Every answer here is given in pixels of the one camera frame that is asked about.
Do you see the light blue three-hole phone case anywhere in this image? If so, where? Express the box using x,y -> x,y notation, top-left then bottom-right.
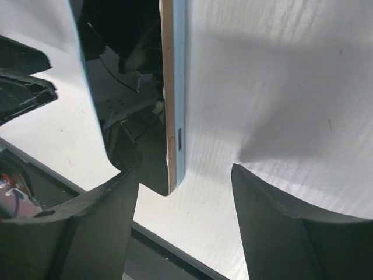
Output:
73,1 -> 187,196

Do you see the gold phone with black screen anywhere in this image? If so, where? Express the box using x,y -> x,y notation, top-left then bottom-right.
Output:
70,1 -> 171,196

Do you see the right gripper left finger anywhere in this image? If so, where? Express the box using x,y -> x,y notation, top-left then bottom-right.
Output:
1,167 -> 139,279

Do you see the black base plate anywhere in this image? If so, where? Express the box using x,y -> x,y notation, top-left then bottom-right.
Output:
1,141 -> 221,279

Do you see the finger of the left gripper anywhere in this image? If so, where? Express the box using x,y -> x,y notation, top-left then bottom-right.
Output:
1,36 -> 52,77
1,75 -> 58,125

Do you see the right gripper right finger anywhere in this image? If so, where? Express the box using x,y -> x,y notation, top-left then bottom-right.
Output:
231,164 -> 372,279

